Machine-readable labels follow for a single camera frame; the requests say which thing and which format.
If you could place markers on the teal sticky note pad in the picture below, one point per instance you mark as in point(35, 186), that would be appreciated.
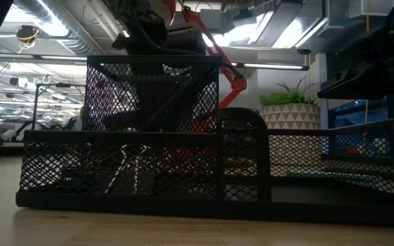
point(337, 176)

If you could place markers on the black background frame stand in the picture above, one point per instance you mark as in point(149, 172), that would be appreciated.
point(35, 102)

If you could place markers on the succulent in white triangle-pattern pot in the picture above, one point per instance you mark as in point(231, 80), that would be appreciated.
point(291, 116)

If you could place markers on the black mesh desk organizer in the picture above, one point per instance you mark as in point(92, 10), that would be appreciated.
point(132, 201)

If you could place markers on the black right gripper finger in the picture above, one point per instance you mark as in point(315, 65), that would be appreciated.
point(354, 87)

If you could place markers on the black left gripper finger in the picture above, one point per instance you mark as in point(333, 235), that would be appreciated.
point(147, 102)

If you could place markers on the small red background box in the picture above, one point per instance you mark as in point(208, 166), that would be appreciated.
point(352, 149)

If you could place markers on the long ceiling light bar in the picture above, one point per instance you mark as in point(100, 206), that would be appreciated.
point(272, 66)

